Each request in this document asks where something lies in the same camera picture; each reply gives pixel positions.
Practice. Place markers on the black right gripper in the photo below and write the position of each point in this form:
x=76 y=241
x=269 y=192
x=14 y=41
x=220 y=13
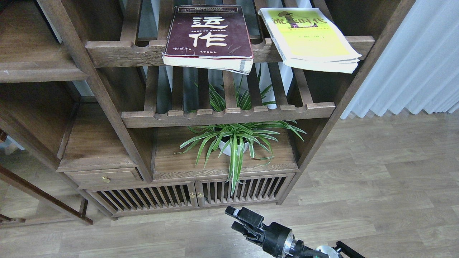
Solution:
x=275 y=239

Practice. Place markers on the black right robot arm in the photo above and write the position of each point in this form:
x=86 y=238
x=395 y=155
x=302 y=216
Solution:
x=323 y=251

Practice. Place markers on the white plant pot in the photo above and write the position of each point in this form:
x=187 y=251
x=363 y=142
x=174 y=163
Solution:
x=225 y=147

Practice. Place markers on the green spider plant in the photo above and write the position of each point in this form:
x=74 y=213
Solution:
x=208 y=137

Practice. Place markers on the dark wooden bookshelf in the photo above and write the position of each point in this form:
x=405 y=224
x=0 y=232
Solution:
x=89 y=97

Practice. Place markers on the maroon book white characters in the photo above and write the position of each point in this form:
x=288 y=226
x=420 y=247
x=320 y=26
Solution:
x=209 y=36

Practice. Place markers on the yellow cover book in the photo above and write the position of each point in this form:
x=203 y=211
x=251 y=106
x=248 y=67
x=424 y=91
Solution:
x=306 y=39

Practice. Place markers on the white pleated curtain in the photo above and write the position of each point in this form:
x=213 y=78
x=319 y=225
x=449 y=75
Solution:
x=419 y=69

